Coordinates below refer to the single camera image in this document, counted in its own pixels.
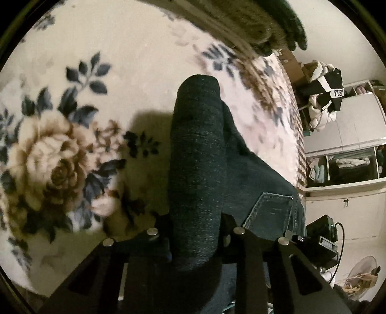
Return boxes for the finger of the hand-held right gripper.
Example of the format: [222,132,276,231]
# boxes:
[285,231,306,243]

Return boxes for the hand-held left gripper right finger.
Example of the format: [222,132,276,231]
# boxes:
[222,213,353,314]

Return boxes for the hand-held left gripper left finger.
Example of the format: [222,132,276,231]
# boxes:
[39,215,181,314]

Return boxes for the dark blue jeans pants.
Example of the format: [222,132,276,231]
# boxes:
[167,74,307,314]

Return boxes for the white floor fan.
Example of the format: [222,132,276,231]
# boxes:
[344,256,381,302]

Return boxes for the teal folded towel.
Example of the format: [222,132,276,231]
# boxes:
[309,164,328,183]

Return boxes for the brown checked bedsheet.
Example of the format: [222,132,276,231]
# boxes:
[280,60,309,194]

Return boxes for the white puffy jacket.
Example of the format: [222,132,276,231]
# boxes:
[304,60,338,132]

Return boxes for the white wardrobe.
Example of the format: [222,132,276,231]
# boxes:
[303,78,386,257]

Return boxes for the black white striped jacket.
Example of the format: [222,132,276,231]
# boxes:
[297,68,344,114]

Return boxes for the large cardboard box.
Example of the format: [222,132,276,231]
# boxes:
[279,50,305,88]

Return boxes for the floral blanket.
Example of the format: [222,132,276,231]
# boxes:
[0,0,305,298]

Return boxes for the dark green fuzzy blanket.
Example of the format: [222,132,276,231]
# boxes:
[205,0,282,56]

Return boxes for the black cable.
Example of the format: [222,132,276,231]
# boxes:
[332,222,345,282]

